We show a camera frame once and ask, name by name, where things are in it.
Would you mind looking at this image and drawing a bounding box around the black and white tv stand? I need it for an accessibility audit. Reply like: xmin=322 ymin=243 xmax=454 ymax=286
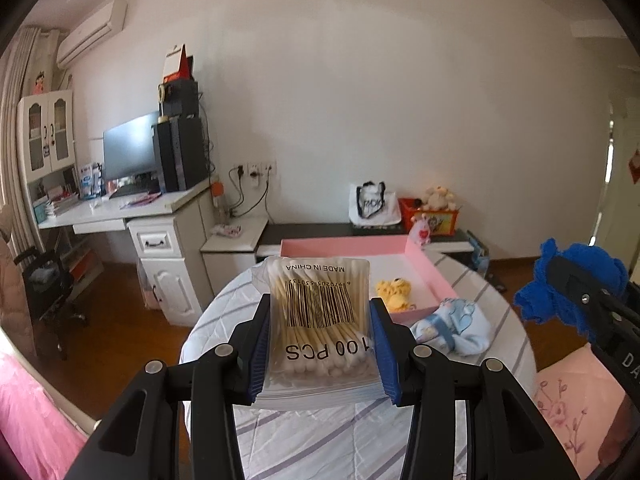
xmin=255 ymin=221 xmax=476 ymax=261

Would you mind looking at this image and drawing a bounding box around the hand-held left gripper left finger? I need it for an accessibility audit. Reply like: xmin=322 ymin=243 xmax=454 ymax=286
xmin=65 ymin=294 xmax=273 ymax=480

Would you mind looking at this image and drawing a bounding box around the yellow crocheted toy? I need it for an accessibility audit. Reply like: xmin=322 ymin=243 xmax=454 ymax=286
xmin=375 ymin=277 xmax=413 ymax=313

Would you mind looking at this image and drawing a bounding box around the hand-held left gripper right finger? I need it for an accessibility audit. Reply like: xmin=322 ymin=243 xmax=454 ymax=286
xmin=369 ymin=297 xmax=581 ymax=480

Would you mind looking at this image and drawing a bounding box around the beige quilted cloth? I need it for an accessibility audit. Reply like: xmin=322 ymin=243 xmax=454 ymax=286
xmin=0 ymin=205 xmax=26 ymax=341

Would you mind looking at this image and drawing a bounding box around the white drawer cabinet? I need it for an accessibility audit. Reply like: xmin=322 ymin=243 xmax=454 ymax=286
xmin=127 ymin=192 xmax=221 ymax=328

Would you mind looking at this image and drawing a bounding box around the white glass door cabinet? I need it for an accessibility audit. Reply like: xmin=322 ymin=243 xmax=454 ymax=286
xmin=16 ymin=90 xmax=77 ymax=173

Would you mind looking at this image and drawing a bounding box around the pink floral cushion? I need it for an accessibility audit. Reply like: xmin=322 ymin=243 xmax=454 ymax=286
xmin=532 ymin=345 xmax=631 ymax=480

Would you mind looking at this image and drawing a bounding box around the black power cable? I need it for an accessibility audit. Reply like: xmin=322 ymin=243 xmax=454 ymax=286
xmin=227 ymin=165 xmax=273 ymax=221

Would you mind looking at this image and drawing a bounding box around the pink shallow tray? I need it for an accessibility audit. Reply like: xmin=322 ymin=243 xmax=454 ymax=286
xmin=279 ymin=236 xmax=458 ymax=326

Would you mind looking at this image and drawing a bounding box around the red and white carton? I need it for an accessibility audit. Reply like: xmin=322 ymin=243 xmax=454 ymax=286
xmin=161 ymin=44 xmax=195 ymax=83

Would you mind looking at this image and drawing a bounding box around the blue cardboard box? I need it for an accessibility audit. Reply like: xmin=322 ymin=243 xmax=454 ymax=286
xmin=467 ymin=230 xmax=492 ymax=273

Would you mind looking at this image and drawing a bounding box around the white air conditioner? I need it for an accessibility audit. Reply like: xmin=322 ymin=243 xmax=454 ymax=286
xmin=56 ymin=0 xmax=128 ymax=68

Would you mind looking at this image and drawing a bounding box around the cotton swab bag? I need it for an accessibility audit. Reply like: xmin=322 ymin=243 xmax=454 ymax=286
xmin=250 ymin=256 xmax=391 ymax=411

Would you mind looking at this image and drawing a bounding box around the pink plush toy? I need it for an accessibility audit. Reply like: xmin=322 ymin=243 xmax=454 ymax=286
xmin=409 ymin=213 xmax=433 ymax=247

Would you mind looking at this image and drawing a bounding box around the black keyboard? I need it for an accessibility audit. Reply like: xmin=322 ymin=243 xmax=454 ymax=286
xmin=107 ymin=182 xmax=161 ymax=198

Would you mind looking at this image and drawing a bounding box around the white tote bag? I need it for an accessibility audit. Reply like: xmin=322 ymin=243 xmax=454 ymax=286
xmin=348 ymin=181 xmax=402 ymax=226

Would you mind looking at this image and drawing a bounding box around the bright pink cloth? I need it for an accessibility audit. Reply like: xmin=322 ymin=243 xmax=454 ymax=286
xmin=0 ymin=350 xmax=88 ymax=480

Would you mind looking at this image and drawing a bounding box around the black office chair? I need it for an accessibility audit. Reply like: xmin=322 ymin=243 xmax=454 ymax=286
xmin=12 ymin=246 xmax=91 ymax=361

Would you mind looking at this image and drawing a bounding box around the blue cartoon print cloth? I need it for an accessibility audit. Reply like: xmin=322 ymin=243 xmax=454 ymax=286
xmin=410 ymin=297 xmax=493 ymax=357

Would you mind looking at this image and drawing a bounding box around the white wall socket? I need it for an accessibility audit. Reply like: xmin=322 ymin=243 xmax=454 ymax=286
xmin=235 ymin=160 xmax=277 ymax=177

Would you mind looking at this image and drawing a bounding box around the red toy box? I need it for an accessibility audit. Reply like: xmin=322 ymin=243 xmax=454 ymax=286
xmin=398 ymin=197 xmax=461 ymax=237

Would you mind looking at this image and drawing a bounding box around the orange box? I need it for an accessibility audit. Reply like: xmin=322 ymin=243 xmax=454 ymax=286
xmin=67 ymin=250 xmax=98 ymax=281

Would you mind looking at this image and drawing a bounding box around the white low shelf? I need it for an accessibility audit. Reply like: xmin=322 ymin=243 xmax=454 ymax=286
xmin=200 ymin=217 xmax=269 ymax=253

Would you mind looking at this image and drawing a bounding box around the black box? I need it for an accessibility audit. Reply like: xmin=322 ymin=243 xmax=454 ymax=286
xmin=157 ymin=80 xmax=201 ymax=120

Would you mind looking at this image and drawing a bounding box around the stack of books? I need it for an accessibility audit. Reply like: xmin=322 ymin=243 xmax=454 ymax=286
xmin=32 ymin=192 xmax=81 ymax=221

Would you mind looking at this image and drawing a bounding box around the blue and white carton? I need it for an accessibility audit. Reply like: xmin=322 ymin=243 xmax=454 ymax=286
xmin=75 ymin=162 xmax=103 ymax=200

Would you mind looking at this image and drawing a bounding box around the beige plush toy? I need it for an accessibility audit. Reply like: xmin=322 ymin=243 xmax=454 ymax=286
xmin=420 ymin=185 xmax=458 ymax=211

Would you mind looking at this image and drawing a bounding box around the blue crocheted piece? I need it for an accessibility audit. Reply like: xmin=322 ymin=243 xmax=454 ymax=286
xmin=514 ymin=239 xmax=630 ymax=338

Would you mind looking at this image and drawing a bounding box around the orange capped bottle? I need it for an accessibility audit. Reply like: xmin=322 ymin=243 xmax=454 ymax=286
xmin=210 ymin=180 xmax=228 ymax=223

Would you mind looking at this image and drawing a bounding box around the white desk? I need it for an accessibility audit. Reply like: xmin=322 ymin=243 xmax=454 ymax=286
xmin=37 ymin=177 xmax=218 ymax=233

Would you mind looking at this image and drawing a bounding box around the black computer monitor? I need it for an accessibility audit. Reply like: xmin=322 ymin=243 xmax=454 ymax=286
xmin=102 ymin=111 xmax=161 ymax=183

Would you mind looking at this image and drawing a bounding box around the black computer tower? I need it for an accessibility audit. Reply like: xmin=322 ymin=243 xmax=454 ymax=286
xmin=151 ymin=117 xmax=210 ymax=193

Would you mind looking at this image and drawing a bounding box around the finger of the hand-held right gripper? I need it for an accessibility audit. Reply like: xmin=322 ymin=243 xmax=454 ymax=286
xmin=545 ymin=257 xmax=640 ymax=333

